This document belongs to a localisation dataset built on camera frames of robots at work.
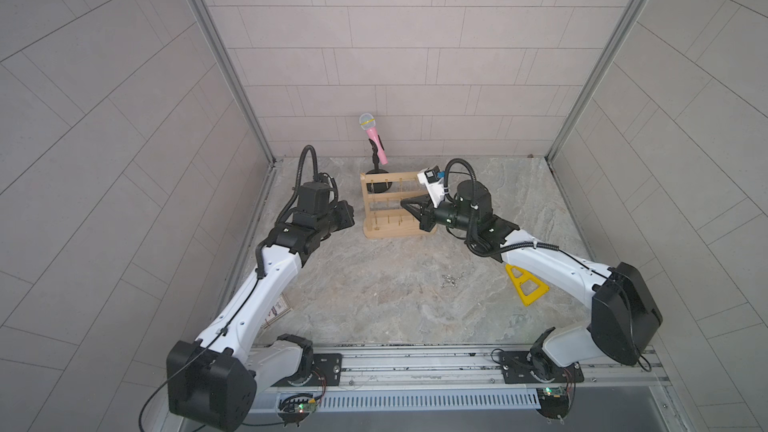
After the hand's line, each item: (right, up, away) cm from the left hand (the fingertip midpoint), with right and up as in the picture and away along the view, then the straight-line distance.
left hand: (357, 205), depth 79 cm
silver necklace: (+27, -23, +7) cm, 36 cm away
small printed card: (-21, -28, -1) cm, 35 cm away
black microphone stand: (+5, +4, +28) cm, 29 cm away
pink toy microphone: (+1, +25, +12) cm, 28 cm away
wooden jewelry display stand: (+6, -4, +12) cm, 14 cm away
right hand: (+12, 0, -5) cm, 13 cm away
